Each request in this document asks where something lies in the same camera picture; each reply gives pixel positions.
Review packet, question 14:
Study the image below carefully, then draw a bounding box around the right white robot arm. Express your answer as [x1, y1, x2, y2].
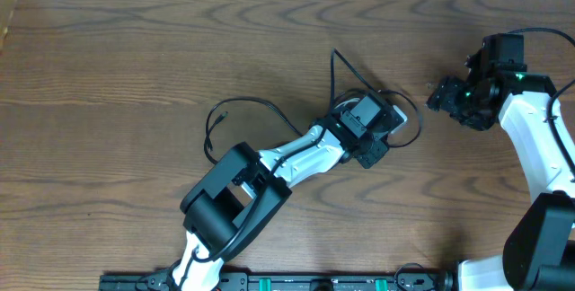
[426, 29, 574, 290]

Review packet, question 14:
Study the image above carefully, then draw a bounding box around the black thin usb cable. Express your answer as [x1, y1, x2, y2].
[204, 97, 305, 165]

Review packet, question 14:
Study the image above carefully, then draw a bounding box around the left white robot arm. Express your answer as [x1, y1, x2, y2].
[167, 92, 406, 290]

